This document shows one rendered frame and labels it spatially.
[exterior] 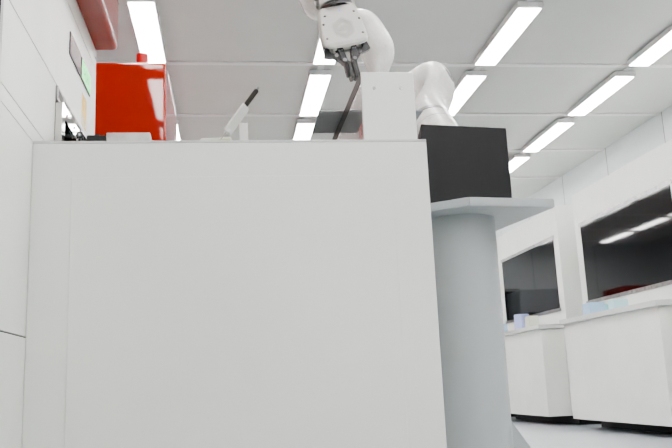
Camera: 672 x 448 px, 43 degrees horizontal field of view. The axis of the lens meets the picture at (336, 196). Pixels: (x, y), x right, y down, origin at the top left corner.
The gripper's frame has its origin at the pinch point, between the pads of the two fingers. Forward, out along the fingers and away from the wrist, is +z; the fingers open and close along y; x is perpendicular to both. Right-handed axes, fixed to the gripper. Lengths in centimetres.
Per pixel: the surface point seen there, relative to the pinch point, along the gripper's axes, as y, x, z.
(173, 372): -49, -46, 56
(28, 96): -62, -50, 11
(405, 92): -1.3, -40.0, 19.4
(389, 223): -12, -46, 42
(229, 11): 11, 323, -165
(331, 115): -10.2, -15.7, 13.6
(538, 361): 240, 595, 108
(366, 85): -7.7, -40.0, 16.7
